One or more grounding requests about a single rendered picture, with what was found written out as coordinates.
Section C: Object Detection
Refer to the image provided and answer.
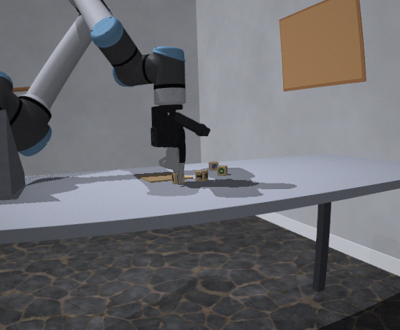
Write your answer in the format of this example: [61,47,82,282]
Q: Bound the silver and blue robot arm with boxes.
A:
[0,0,186,156]

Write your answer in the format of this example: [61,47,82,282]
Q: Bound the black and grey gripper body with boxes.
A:
[151,104,186,148]

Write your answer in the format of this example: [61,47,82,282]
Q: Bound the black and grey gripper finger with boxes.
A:
[159,146,178,173]
[163,134,186,184]

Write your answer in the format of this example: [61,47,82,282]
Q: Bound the tan letter block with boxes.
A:
[209,162,219,171]
[217,165,227,175]
[172,172,185,184]
[195,170,208,182]

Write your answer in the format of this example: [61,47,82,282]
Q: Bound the tan flat mat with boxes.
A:
[138,173,193,183]

